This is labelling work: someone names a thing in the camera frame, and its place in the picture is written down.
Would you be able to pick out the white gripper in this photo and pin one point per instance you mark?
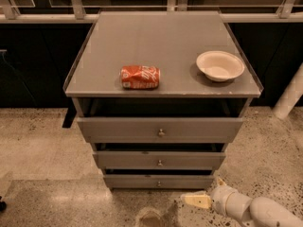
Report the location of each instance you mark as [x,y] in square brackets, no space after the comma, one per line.
[222,197]

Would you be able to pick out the grey bottom drawer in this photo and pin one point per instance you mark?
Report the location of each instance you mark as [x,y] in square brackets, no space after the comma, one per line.
[158,181]

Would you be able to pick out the grey drawer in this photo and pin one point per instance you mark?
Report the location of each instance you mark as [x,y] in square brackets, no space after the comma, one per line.
[158,181]
[158,160]
[159,129]

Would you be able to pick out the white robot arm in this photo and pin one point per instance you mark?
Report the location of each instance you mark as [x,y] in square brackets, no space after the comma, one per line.
[247,212]

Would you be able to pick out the grey middle drawer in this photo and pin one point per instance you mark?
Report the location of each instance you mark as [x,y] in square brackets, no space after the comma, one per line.
[158,160]

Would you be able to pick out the grey drawer cabinet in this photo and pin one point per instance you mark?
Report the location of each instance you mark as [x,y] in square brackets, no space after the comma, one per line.
[170,41]

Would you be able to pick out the grey top drawer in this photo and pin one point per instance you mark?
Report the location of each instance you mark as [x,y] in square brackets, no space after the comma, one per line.
[159,129]

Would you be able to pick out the white paper bowl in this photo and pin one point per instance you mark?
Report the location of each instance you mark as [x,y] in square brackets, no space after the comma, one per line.
[220,66]

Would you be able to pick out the crushed orange soda can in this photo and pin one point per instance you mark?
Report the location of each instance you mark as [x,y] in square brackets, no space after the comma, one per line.
[139,77]

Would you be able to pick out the white metal railing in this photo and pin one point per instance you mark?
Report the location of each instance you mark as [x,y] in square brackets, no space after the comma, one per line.
[231,11]

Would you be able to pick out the dark object at floor edge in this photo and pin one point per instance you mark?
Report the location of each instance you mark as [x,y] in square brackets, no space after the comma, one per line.
[3,205]

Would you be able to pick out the white diagonal post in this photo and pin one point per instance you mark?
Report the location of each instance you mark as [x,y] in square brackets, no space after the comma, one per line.
[290,96]

